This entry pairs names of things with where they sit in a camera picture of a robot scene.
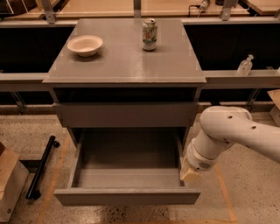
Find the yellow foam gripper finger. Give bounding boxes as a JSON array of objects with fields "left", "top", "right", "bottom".
[{"left": 179, "top": 157, "right": 200, "bottom": 181}]

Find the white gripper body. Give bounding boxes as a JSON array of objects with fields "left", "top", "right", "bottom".
[{"left": 185, "top": 140, "right": 217, "bottom": 172}]

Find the grey drawer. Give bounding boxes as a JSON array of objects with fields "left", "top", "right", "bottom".
[
  {"left": 54, "top": 128, "right": 200, "bottom": 206},
  {"left": 53, "top": 102, "right": 198, "bottom": 128}
]

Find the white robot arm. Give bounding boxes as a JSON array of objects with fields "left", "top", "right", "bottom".
[{"left": 179, "top": 106, "right": 280, "bottom": 181}]

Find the grey drawer cabinet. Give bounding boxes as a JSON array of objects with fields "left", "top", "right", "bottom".
[{"left": 44, "top": 18, "right": 206, "bottom": 142}]

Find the grey top drawer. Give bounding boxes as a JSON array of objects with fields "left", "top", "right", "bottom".
[{"left": 53, "top": 102, "right": 198, "bottom": 128}]

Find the clear sanitizer pump bottle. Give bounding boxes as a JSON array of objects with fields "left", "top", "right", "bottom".
[{"left": 237, "top": 54, "right": 254, "bottom": 76}]

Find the green white soda can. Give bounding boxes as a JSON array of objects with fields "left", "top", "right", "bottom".
[{"left": 142, "top": 17, "right": 158, "bottom": 51}]

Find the black metal bar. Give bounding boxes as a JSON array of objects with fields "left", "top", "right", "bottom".
[{"left": 25, "top": 136, "right": 60, "bottom": 200}]

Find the white paper bowl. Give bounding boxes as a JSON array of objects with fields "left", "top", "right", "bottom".
[{"left": 67, "top": 35, "right": 103, "bottom": 57}]

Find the brown cardboard box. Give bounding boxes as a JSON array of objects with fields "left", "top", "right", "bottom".
[{"left": 0, "top": 143, "right": 29, "bottom": 222}]

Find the black power cable plug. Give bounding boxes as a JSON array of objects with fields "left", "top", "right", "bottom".
[{"left": 188, "top": 0, "right": 211, "bottom": 17}]

